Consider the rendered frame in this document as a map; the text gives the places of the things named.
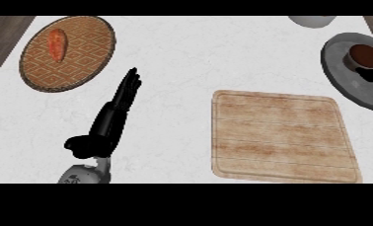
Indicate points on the round brown woven placemat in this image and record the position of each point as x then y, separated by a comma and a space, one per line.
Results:
68, 52

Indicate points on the wooden cutting board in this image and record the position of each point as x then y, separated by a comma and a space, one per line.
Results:
282, 137

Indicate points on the grey round pan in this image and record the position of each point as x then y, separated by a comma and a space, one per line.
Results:
347, 75

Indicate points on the orange carrot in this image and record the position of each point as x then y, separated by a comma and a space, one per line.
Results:
57, 44

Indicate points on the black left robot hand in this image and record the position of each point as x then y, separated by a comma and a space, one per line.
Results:
111, 121

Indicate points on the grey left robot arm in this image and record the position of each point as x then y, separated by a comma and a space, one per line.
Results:
86, 173

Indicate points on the pale grey bowl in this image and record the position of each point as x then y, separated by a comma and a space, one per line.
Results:
312, 21

